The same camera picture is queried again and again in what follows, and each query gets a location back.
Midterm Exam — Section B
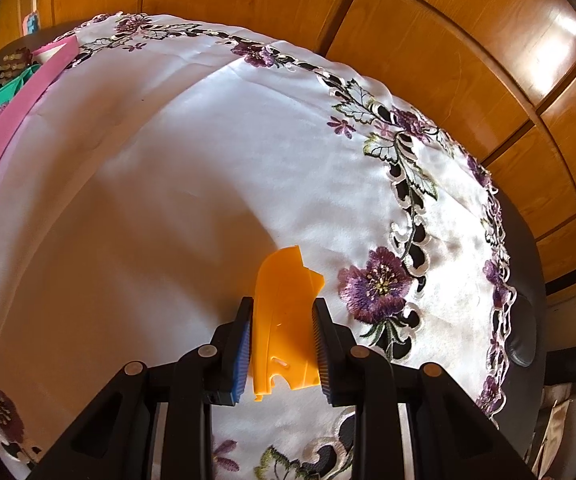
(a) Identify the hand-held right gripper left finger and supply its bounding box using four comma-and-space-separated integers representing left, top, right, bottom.
28, 296, 255, 480

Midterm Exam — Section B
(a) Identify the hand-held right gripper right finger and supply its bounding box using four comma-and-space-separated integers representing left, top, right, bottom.
310, 297, 539, 480

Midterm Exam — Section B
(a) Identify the yellow toy track piece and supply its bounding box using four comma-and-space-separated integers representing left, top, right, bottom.
250, 244, 326, 403

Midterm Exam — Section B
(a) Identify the pink shallow box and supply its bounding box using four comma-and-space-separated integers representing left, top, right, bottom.
0, 35, 79, 246

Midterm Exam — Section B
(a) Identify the teal plastic toy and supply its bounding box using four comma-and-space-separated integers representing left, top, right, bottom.
0, 62, 41, 108

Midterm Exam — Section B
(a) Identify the white embroidered floral tablecloth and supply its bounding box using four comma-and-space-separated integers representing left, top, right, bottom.
0, 11, 519, 480

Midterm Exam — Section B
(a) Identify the black face hole cushion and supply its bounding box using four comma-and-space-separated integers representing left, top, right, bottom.
507, 294, 539, 367

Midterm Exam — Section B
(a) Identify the black padded massage table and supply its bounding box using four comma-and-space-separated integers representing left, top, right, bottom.
18, 25, 549, 471

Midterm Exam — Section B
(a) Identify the large wooden wardrobe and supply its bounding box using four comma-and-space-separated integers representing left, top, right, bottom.
0, 0, 576, 301

